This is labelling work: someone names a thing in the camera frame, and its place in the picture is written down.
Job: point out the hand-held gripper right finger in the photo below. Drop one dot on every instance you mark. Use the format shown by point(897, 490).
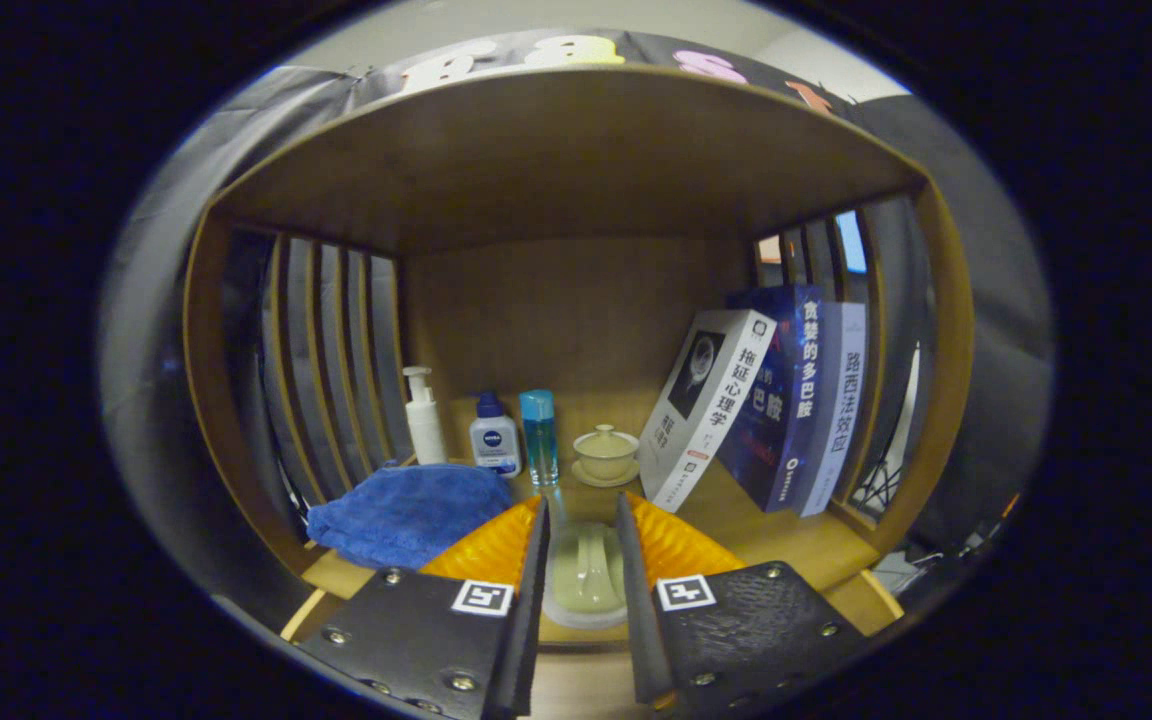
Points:
point(641, 620)

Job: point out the dark blue book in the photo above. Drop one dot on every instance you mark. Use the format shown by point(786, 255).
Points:
point(786, 400)

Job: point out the cream lidded teacup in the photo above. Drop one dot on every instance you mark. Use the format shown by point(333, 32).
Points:
point(606, 455)

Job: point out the white bottle with blue cap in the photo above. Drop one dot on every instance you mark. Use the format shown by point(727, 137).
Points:
point(494, 440)

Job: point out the white pump bottle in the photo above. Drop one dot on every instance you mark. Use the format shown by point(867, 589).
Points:
point(426, 425)

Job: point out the wooden cabinet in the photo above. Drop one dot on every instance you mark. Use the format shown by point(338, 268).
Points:
point(576, 320)

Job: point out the pale green scrub brush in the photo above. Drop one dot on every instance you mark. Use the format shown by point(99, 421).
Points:
point(584, 575)

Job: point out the clear blue bottle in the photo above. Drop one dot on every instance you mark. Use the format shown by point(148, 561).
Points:
point(540, 445)

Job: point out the white book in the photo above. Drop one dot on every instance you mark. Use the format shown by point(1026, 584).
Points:
point(711, 410)

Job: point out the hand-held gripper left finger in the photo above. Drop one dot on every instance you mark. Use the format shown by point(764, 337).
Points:
point(526, 620)

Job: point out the wooden countertop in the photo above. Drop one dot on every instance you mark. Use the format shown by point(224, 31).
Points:
point(786, 540)

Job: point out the light purple book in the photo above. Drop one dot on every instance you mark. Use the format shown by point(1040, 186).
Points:
point(841, 410)

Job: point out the blue folded towel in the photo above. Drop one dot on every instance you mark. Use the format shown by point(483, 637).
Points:
point(406, 515)

